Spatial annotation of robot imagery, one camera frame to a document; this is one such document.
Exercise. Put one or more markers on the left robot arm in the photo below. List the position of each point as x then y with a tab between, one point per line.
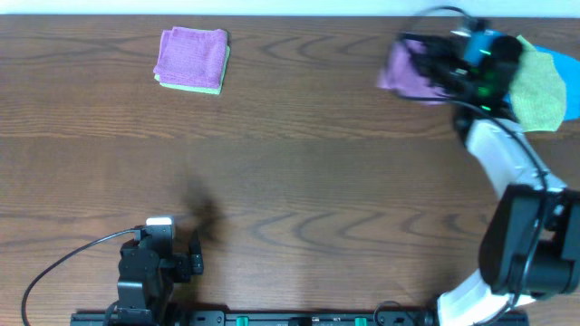
148	300

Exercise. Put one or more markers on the blue microfiber cloth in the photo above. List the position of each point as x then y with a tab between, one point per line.
572	86

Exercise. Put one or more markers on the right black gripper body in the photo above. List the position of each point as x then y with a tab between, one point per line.
463	81

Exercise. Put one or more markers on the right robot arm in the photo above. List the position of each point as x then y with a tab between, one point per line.
530	251

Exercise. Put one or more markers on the folded purple cloth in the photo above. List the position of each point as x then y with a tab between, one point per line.
192	56

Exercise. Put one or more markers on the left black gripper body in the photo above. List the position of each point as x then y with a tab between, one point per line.
178	270

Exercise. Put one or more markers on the folded green cloth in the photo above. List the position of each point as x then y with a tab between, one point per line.
213	86

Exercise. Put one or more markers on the purple microfiber cloth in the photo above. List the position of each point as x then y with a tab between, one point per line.
400	76

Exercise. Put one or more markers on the green microfiber cloth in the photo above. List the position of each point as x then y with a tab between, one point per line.
538	93

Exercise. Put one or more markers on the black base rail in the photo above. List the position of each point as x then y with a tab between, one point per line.
220	318

